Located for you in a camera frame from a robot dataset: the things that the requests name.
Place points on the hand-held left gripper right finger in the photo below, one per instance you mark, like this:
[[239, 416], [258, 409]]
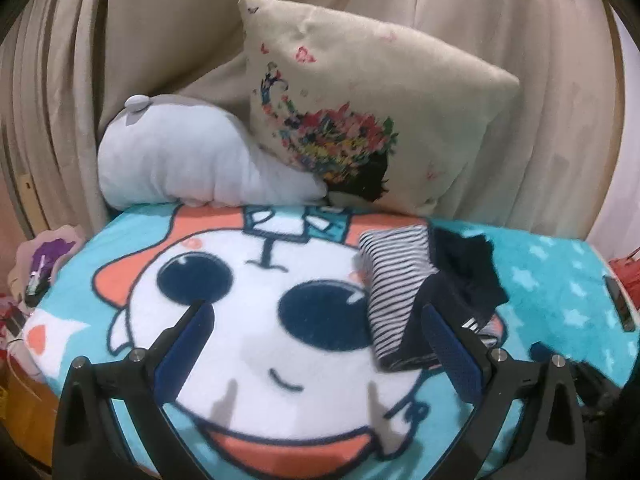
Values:
[[450, 345]]

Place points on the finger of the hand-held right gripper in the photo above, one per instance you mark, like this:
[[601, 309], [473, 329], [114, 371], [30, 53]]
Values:
[[582, 375]]

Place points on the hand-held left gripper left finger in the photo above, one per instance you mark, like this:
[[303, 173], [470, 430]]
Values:
[[187, 345]]

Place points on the navy striped frog print pants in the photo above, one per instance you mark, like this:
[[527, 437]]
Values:
[[395, 280]]

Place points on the teal cartoon printed blanket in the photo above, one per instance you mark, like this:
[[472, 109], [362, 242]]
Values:
[[300, 360]]

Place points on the red object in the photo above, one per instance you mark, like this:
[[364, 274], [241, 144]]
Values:
[[627, 265]]

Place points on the pink purple flower toy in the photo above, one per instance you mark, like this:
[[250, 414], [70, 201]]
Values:
[[55, 250]]

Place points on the yellow cardboard box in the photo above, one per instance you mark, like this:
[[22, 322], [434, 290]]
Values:
[[22, 410]]

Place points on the white plush toy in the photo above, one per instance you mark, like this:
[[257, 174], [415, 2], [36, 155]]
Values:
[[175, 160]]

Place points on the beige floral print cushion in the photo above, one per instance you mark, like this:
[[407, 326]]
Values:
[[375, 85]]

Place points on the beige curtain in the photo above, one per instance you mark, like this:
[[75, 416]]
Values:
[[150, 35]]

